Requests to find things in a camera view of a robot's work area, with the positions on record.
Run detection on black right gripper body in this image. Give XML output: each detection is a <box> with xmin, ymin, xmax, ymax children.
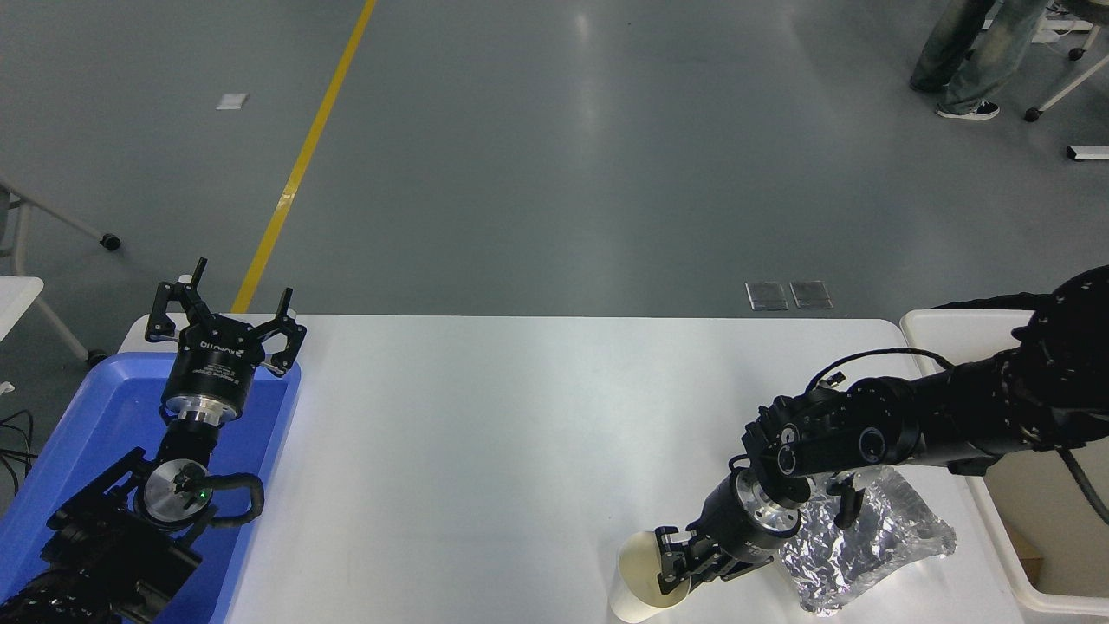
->
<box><xmin>697</xmin><ymin>471</ymin><xmax>786</xmax><ymax>565</ymax></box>

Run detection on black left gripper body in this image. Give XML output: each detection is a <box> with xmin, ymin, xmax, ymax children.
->
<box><xmin>161</xmin><ymin>317</ymin><xmax>271</xmax><ymax>410</ymax></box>

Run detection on white paper cup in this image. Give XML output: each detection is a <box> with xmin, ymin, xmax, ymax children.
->
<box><xmin>609</xmin><ymin>531</ymin><xmax>692</xmax><ymax>624</ymax></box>

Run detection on blue plastic tray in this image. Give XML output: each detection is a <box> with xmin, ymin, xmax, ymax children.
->
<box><xmin>0</xmin><ymin>351</ymin><xmax>302</xmax><ymax>624</ymax></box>

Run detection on crumpled silver foil tray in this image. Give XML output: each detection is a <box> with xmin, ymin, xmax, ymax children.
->
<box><xmin>778</xmin><ymin>465</ymin><xmax>958</xmax><ymax>617</ymax></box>

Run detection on white table with castor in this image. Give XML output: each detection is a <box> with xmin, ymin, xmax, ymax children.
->
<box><xmin>0</xmin><ymin>276</ymin><xmax>110</xmax><ymax>367</ymax></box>

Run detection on large pale plastic bin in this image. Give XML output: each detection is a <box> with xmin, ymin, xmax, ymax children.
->
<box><xmin>900</xmin><ymin>309</ymin><xmax>1109</xmax><ymax>617</ymax></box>

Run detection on black fabric object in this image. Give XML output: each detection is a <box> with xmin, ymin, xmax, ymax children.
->
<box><xmin>931</xmin><ymin>293</ymin><xmax>1056</xmax><ymax>312</ymax></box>

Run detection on person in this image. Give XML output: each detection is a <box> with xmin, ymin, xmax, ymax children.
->
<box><xmin>909</xmin><ymin>0</ymin><xmax>1054</xmax><ymax>121</ymax></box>

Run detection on black loose cables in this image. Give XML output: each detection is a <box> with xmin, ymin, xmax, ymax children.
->
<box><xmin>0</xmin><ymin>409</ymin><xmax>37</xmax><ymax>497</ymax></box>

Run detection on white wheeled chair frame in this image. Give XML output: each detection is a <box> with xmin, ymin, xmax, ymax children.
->
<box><xmin>1024</xmin><ymin>0</ymin><xmax>1109</xmax><ymax>123</ymax></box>

